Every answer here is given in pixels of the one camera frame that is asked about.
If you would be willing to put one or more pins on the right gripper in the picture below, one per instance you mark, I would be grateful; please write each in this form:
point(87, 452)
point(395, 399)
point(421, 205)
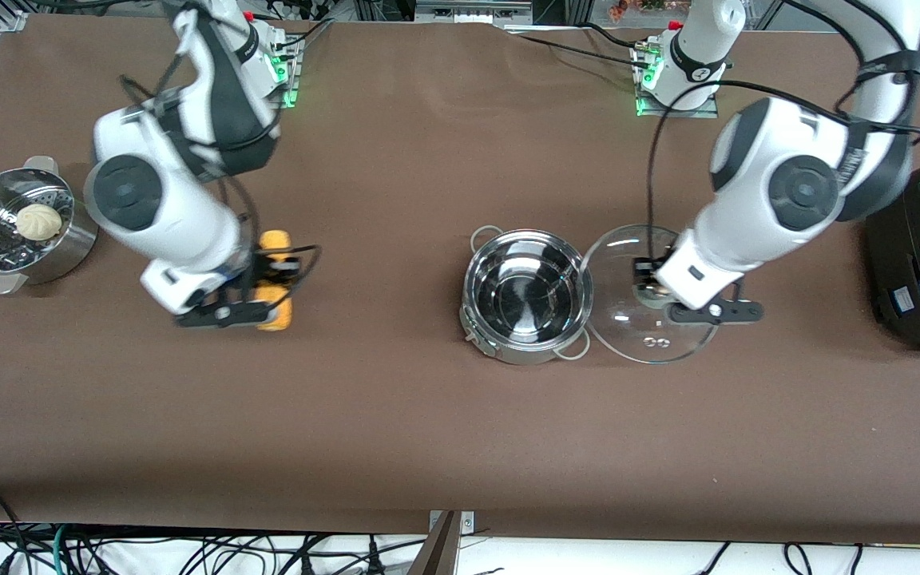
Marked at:
point(266, 265)

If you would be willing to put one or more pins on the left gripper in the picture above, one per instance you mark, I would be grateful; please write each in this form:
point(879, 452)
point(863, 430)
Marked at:
point(645, 273)

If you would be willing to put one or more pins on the yellow corn cob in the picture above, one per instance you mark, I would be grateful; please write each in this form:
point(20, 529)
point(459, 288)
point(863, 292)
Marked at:
point(276, 239)

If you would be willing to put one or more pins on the glass pot lid with knob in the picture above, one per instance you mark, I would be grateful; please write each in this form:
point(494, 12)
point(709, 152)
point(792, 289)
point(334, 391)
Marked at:
point(628, 335)

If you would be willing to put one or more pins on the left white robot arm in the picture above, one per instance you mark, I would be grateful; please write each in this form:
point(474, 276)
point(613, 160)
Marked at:
point(807, 192)

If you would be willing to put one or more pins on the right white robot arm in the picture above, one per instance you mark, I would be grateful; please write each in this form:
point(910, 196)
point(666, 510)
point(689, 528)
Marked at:
point(156, 208)

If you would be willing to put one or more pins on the white steamed bun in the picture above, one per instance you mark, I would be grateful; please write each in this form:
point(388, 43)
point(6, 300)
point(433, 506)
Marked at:
point(38, 222)

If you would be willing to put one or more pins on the grey metal box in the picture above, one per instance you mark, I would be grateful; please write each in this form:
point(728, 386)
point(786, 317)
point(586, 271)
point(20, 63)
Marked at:
point(468, 9)

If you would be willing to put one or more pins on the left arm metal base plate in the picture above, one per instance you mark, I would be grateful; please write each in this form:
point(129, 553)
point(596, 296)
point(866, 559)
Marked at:
point(642, 104)

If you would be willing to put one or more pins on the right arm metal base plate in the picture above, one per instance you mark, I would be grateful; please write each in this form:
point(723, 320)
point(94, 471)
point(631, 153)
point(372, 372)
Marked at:
point(291, 80)

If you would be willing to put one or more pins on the grey metal bracket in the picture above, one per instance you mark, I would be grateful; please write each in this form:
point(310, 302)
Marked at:
point(464, 523)

